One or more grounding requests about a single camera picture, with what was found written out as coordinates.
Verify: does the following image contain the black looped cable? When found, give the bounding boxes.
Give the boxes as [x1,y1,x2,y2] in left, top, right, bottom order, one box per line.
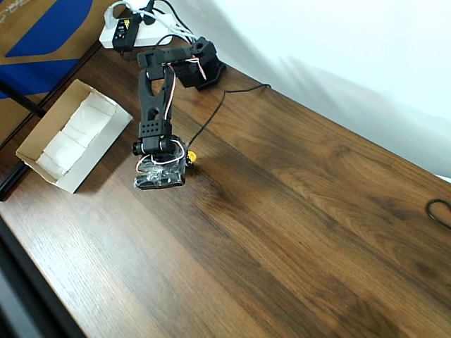
[425,199,451,230]

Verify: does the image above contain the white power strip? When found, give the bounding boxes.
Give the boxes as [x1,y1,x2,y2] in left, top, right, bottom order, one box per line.
[99,6,198,49]

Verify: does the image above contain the tape-wrapped black wrist camera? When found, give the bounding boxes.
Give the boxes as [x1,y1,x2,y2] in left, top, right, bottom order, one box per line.
[133,158,187,192]

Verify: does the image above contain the white cardboard box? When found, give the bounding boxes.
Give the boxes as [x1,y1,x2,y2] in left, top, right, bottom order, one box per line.
[16,79,134,195]

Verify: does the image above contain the black stand foot bar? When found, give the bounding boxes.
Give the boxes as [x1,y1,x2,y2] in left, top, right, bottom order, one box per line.
[0,164,28,202]

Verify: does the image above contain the white power cables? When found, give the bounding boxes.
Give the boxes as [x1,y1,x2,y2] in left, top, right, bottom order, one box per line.
[104,0,199,40]

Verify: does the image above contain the red white servo wires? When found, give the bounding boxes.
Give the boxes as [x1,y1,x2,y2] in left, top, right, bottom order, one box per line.
[135,55,209,174]

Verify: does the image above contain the white paper lining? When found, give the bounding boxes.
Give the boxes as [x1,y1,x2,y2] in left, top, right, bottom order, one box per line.
[36,93,119,177]

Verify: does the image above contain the large brown blue-printed carton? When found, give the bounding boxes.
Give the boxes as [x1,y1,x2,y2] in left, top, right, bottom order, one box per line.
[0,0,103,152]

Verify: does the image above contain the black stand pole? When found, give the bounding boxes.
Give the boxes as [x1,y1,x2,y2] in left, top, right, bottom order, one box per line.
[0,80,47,117]

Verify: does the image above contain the black power adapter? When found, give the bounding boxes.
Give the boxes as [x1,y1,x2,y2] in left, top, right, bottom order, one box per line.
[111,13,142,51]

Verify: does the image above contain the black camera cable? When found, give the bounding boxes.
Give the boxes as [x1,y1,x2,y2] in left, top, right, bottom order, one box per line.
[186,83,272,149]

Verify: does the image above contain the black power plug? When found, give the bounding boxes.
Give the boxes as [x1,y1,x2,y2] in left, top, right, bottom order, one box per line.
[141,0,158,25]

